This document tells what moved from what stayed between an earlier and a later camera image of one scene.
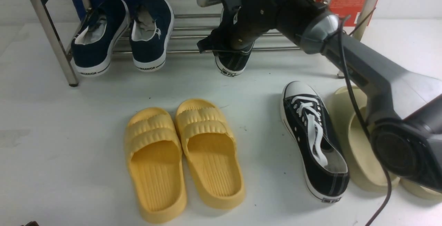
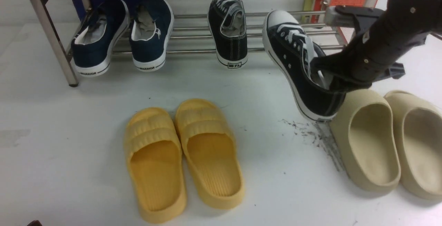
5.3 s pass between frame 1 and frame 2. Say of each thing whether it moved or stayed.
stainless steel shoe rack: stayed
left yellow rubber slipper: stayed
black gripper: moved
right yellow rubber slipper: stayed
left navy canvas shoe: stayed
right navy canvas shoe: stayed
